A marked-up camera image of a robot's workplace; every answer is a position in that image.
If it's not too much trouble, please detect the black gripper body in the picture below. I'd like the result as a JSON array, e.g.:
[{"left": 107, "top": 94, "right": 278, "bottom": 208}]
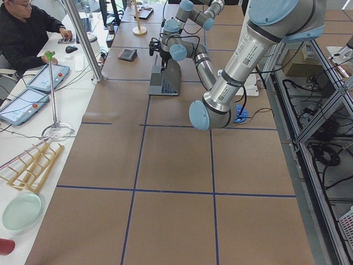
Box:
[{"left": 148, "top": 38, "right": 169, "bottom": 69}]

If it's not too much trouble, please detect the grey laptop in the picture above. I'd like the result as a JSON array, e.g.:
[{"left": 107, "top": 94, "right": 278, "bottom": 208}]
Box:
[{"left": 148, "top": 59, "right": 181, "bottom": 96}]

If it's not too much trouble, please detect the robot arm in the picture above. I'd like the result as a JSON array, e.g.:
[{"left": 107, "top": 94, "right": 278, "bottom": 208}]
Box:
[
  {"left": 149, "top": 1, "right": 327, "bottom": 130},
  {"left": 159, "top": 1, "right": 224, "bottom": 62}
]

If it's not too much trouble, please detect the wooden mug tree stand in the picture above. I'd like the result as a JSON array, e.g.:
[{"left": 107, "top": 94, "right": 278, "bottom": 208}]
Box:
[{"left": 132, "top": 0, "right": 147, "bottom": 36}]

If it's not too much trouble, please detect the grey folded cloth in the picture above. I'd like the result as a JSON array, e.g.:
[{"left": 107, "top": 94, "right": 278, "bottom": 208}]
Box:
[{"left": 117, "top": 49, "right": 137, "bottom": 62}]

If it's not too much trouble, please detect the white kettle pot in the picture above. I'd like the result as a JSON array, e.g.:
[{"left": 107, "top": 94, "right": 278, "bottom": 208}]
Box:
[{"left": 86, "top": 31, "right": 100, "bottom": 55}]

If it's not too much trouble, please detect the black computer mouse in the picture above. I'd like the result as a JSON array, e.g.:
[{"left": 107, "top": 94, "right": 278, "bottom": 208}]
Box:
[{"left": 65, "top": 45, "right": 78, "bottom": 54}]

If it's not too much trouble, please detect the smartphone on desk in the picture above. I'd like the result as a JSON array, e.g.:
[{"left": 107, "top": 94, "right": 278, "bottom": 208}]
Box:
[{"left": 57, "top": 38, "right": 76, "bottom": 44}]

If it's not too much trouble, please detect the teach pendant far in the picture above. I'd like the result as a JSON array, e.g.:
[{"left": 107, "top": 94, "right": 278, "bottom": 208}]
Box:
[{"left": 26, "top": 65, "right": 70, "bottom": 92}]

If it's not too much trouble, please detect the teach pendant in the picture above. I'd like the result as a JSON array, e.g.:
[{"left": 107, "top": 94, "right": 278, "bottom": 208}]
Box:
[
  {"left": 26, "top": 65, "right": 70, "bottom": 92},
  {"left": 1, "top": 88, "right": 49, "bottom": 126}
]

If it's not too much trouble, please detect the seated person black jacket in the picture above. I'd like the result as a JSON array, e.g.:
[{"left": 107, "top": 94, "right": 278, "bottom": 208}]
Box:
[{"left": 1, "top": 1, "right": 73, "bottom": 74}]

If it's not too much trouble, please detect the teach pendant near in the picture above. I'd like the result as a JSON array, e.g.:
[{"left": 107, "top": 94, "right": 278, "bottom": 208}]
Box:
[{"left": 1, "top": 88, "right": 49, "bottom": 126}]

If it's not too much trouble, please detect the wooden dish rack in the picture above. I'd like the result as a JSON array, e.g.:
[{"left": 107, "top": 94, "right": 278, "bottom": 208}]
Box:
[{"left": 1, "top": 141, "right": 65, "bottom": 194}]

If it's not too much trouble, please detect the pale green plate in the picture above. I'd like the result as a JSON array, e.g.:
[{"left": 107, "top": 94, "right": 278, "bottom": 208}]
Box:
[{"left": 2, "top": 193, "right": 42, "bottom": 232}]

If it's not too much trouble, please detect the red cylinder cup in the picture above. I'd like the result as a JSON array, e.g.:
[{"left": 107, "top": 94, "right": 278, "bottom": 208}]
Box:
[{"left": 0, "top": 238, "right": 15, "bottom": 256}]

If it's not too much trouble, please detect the white plastic basket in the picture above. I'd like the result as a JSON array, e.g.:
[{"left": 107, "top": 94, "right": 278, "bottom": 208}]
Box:
[{"left": 339, "top": 207, "right": 353, "bottom": 248}]

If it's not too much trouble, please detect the aluminium frame post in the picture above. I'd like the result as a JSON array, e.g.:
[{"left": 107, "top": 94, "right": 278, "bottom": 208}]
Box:
[{"left": 62, "top": 0, "right": 104, "bottom": 84}]

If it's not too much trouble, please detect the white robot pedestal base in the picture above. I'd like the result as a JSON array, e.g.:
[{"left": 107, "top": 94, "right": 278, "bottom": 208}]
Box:
[{"left": 217, "top": 69, "right": 259, "bottom": 97}]

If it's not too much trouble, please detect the metal reacher stick green handle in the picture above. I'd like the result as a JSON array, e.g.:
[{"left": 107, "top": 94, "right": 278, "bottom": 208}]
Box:
[{"left": 41, "top": 51, "right": 75, "bottom": 141}]

